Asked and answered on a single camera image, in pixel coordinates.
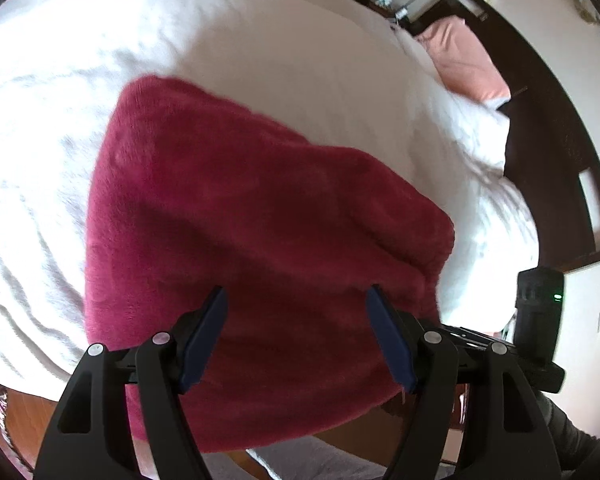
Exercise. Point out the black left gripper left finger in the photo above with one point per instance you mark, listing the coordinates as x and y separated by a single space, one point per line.
89 436

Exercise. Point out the crimson fleece pants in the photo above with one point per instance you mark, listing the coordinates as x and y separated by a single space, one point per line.
192 191

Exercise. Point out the dark wooden headboard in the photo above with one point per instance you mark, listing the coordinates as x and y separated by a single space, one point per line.
549 155

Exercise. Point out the pink pillow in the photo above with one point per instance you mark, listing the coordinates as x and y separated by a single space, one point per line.
462 62

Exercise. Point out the white bed sheet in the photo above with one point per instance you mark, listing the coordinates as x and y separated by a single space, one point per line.
330 69

